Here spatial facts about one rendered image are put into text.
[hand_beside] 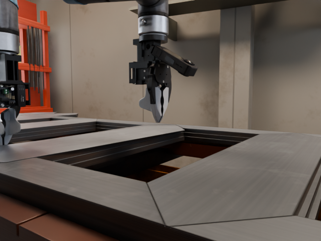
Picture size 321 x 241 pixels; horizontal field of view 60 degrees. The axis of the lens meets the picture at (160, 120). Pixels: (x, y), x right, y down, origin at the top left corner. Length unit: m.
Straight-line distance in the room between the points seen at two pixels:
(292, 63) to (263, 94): 0.41
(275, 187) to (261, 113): 2.78
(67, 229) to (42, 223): 0.04
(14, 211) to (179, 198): 0.21
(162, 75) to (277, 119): 2.54
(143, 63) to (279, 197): 0.45
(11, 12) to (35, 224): 0.49
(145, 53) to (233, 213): 0.50
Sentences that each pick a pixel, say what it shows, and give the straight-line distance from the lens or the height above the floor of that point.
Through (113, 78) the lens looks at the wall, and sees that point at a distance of 3.86.
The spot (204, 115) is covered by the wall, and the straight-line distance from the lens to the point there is 3.29.
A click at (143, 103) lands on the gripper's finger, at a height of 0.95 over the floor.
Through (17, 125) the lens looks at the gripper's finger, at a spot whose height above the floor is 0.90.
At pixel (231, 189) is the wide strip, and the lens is 0.37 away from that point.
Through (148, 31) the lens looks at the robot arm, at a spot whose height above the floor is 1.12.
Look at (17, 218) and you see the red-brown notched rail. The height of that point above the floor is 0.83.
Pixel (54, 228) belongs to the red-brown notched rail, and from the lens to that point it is 0.35.
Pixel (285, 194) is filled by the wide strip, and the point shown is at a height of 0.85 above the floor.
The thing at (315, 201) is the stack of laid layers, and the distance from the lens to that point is 0.45.
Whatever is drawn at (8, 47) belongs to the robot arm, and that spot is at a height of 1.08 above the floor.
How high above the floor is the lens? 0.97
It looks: 5 degrees down
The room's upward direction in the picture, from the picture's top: straight up
